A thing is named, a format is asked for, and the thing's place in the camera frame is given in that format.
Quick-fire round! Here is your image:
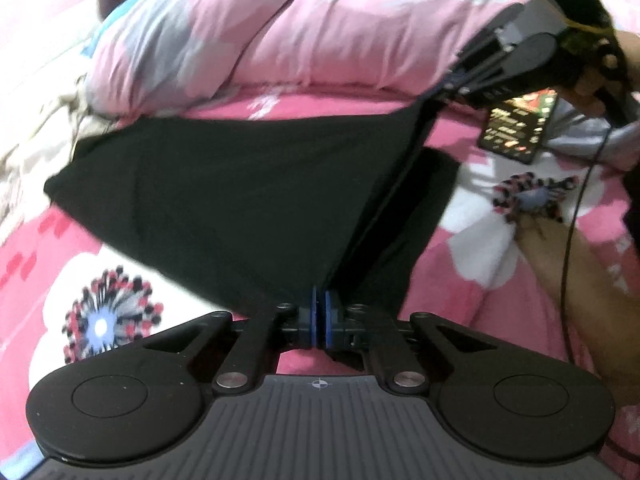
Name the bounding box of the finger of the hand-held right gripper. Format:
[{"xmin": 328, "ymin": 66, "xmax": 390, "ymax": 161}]
[
  {"xmin": 457, "ymin": 5, "xmax": 526, "ymax": 68},
  {"xmin": 435, "ymin": 55, "xmax": 518, "ymax": 110}
]

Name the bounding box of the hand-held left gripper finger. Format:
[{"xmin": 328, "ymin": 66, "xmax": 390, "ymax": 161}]
[
  {"xmin": 320, "ymin": 288, "xmax": 501, "ymax": 395},
  {"xmin": 142, "ymin": 287, "xmax": 321, "ymax": 395}
]

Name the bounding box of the black garment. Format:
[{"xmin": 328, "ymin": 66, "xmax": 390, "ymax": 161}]
[{"xmin": 44, "ymin": 97, "xmax": 461, "ymax": 321}]

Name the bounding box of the person's right hand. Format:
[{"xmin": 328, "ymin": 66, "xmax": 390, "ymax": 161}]
[{"xmin": 560, "ymin": 30, "xmax": 640, "ymax": 118}]

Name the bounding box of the black smartphone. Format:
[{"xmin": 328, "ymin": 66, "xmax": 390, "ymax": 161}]
[{"xmin": 477, "ymin": 87, "xmax": 558, "ymax": 165}]

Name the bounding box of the pink floral blanket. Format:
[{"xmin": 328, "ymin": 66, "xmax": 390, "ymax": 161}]
[{"xmin": 0, "ymin": 85, "xmax": 640, "ymax": 480}]

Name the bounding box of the pink leaf-print quilt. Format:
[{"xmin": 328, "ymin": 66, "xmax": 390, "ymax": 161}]
[{"xmin": 82, "ymin": 0, "xmax": 640, "ymax": 171}]

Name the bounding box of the person's dark clothing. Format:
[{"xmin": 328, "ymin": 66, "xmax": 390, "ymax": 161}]
[{"xmin": 622, "ymin": 157, "xmax": 640, "ymax": 246}]

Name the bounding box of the person's bare leg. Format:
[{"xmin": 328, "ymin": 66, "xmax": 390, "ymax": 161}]
[{"xmin": 515, "ymin": 220, "xmax": 640, "ymax": 396}]

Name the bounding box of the beige garment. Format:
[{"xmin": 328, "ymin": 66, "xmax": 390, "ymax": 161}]
[{"xmin": 0, "ymin": 85, "xmax": 113, "ymax": 231}]

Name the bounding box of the blue blanket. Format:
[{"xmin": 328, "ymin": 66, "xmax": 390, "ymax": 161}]
[{"xmin": 82, "ymin": 0, "xmax": 191, "ymax": 58}]

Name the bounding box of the black cable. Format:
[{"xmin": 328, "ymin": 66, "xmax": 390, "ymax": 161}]
[{"xmin": 560, "ymin": 120, "xmax": 613, "ymax": 366}]

